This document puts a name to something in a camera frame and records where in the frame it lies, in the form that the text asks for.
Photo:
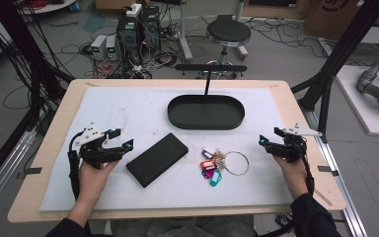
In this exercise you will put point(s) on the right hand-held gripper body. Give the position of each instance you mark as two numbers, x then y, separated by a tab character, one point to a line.
292	148

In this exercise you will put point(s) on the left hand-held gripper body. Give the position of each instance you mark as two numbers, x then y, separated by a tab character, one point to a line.
93	153

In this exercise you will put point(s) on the black wallet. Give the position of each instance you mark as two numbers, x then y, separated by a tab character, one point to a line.
157	159

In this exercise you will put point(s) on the black oval tray with hanger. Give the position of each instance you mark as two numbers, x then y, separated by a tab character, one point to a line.
207	115

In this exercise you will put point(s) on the person's left hand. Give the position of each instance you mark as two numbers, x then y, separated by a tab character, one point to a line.
90	181

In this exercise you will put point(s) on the person's right hand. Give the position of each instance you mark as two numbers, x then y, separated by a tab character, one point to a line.
294	177

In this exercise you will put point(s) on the white table mat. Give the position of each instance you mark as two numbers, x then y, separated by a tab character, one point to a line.
144	108

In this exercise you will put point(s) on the black tape piece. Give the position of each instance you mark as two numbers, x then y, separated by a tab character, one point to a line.
327	170
34	171

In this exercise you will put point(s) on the white floor board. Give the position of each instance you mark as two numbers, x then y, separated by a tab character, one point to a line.
358	108

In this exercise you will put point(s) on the grey power supply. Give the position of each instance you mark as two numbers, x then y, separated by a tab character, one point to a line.
112	47
98	47

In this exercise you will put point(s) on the black computer tower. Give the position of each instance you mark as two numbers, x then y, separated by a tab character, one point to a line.
130	36
151	26

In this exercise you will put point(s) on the person's lap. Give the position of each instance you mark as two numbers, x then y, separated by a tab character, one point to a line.
184	228

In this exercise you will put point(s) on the black round stool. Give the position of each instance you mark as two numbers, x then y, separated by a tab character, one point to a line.
228	31

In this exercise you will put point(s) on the grey table leg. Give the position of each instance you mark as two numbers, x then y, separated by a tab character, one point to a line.
185	36

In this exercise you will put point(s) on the white power strip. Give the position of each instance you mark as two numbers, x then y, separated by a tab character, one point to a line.
134	10

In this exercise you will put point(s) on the cardboard box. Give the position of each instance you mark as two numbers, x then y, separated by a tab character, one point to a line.
335	19

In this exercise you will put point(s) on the aluminium rail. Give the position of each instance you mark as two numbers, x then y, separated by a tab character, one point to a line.
345	197
3	177

